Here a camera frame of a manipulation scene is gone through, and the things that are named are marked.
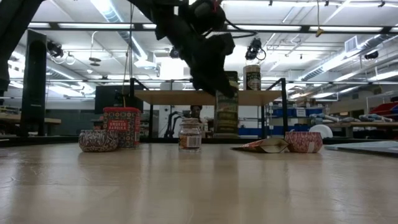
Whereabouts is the Yellowstone poster book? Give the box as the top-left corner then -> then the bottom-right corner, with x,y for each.
325,140 -> 398,158

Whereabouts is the tall black column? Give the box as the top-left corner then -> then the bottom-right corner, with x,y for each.
19,29 -> 47,137

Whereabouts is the yellow-lidded dark spice jar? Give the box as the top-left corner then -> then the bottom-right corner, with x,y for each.
213,81 -> 239,138

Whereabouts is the white round object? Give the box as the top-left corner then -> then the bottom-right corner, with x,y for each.
309,124 -> 333,139

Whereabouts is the orange spice pouch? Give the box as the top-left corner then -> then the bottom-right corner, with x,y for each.
230,138 -> 290,154

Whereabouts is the tan-lidded white spice canister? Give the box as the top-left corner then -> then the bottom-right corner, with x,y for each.
243,64 -> 261,91

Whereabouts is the wooden workbench with dark base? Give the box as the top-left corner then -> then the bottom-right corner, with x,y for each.
0,111 -> 62,137

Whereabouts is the blue storage bin rack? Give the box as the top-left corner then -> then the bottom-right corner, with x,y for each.
239,107 -> 325,138

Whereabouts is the black spotlight on column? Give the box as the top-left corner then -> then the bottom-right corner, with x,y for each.
46,41 -> 65,58

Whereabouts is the white air vent grille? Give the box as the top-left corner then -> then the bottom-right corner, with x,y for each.
344,35 -> 358,54

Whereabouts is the black aluminium table frame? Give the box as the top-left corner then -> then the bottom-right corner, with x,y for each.
0,135 -> 398,149

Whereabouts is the black overhead crossbar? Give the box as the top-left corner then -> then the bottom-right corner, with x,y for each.
0,21 -> 398,34

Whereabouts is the wooden shelf with black frame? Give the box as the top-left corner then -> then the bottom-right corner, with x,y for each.
126,77 -> 289,146

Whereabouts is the red storage bin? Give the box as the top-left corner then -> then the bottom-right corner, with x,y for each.
368,101 -> 398,116

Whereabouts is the black monitor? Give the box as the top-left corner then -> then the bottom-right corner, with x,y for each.
95,85 -> 144,114

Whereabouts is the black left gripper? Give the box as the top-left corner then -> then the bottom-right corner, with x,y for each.
183,30 -> 238,99

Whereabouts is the cluttered wooden workbench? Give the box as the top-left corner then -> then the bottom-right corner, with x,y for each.
323,121 -> 398,139

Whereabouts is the purple patterned candle tin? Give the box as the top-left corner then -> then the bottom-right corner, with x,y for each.
78,129 -> 119,153

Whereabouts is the black ceiling camera with cable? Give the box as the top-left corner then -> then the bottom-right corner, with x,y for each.
244,37 -> 267,62

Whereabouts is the small glass spice jar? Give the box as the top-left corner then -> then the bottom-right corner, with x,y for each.
178,117 -> 202,152

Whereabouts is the red smoked paprika tin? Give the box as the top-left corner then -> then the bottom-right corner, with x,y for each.
103,106 -> 141,149

